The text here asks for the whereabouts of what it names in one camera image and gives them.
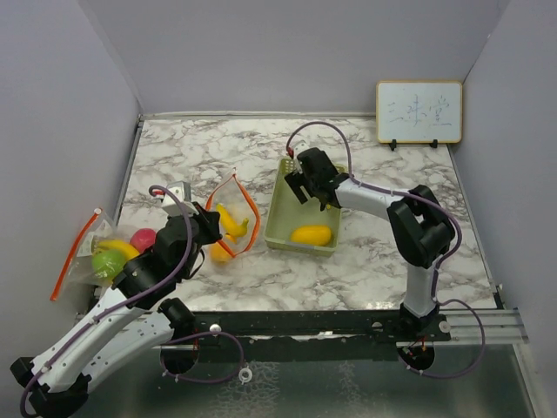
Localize small whiteboard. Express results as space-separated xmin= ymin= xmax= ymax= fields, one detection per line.
xmin=376 ymin=80 xmax=463 ymax=145

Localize red apple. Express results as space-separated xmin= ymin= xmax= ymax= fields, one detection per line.
xmin=130 ymin=228 xmax=157 ymax=253

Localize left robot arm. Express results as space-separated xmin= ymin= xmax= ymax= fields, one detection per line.
xmin=10 ymin=206 xmax=221 ymax=417

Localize green plastic basket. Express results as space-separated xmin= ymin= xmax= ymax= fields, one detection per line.
xmin=264 ymin=158 xmax=341 ymax=257

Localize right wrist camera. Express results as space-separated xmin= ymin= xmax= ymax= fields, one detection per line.
xmin=286 ymin=140 xmax=310 ymax=172

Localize green lime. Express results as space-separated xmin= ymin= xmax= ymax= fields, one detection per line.
xmin=91 ymin=249 xmax=126 ymax=280

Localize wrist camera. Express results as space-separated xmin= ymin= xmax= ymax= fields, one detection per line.
xmin=286 ymin=140 xmax=310 ymax=172
xmin=149 ymin=181 xmax=198 ymax=217

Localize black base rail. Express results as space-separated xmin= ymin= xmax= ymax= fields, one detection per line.
xmin=173 ymin=307 xmax=462 ymax=362

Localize small yellow bananas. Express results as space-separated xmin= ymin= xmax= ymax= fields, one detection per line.
xmin=216 ymin=204 xmax=249 ymax=241

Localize yellow banana bunch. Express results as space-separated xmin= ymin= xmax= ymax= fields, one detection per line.
xmin=97 ymin=239 xmax=139 ymax=260

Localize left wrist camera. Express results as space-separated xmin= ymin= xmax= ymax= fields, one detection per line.
xmin=149 ymin=181 xmax=198 ymax=217

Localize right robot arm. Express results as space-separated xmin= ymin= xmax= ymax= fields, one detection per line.
xmin=285 ymin=147 xmax=455 ymax=340

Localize yellow mango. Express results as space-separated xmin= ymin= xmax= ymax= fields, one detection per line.
xmin=290 ymin=225 xmax=332 ymax=246

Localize clear zip bag red zipper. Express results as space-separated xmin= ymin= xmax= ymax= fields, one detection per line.
xmin=50 ymin=207 xmax=141 ymax=301

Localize orange bell pepper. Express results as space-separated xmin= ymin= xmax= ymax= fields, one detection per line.
xmin=210 ymin=243 xmax=232 ymax=265

